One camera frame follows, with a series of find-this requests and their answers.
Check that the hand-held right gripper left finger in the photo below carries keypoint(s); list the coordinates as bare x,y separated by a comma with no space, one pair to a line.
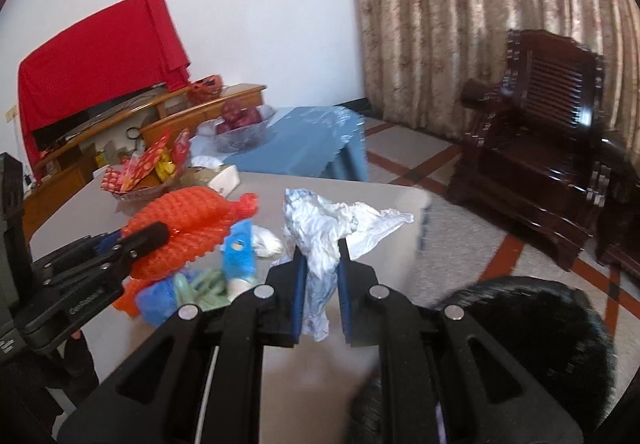
299,294

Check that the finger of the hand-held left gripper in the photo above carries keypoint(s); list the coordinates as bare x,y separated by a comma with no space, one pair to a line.
145,238
107,244

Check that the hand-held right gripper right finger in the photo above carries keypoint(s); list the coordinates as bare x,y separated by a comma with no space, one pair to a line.
344,294

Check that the orange foam fruit net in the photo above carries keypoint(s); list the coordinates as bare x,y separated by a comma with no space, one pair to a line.
190,219

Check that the white plastic wrapper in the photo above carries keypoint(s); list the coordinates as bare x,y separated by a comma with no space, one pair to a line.
320,234

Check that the blue snack packet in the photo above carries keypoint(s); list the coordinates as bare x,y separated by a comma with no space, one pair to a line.
239,254

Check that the green wrapper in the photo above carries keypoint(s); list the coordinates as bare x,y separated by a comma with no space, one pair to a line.
205,291

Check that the trash bin with black liner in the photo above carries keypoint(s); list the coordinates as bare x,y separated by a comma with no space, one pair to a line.
540,324

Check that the person's left forearm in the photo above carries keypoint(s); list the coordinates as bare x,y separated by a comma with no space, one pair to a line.
75,369

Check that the white tissue box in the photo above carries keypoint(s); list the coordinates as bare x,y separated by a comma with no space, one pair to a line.
222,181

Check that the wooden television cabinet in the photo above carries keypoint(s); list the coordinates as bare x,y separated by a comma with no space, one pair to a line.
175,116

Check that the black television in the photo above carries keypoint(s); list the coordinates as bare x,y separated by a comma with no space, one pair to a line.
75,121

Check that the glass fruit bowl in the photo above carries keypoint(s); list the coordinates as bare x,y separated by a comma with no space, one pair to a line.
240,136

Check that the blue tablecloth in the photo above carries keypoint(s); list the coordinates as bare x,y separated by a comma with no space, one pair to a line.
305,143

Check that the red plastic bag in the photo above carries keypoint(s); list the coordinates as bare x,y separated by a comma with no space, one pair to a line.
204,89

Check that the red cloth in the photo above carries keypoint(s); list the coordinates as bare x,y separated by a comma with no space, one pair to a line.
100,53

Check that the dark wooden armchair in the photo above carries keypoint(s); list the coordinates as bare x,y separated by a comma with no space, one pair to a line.
525,163

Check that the wall socket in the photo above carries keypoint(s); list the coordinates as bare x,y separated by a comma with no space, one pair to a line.
11,113

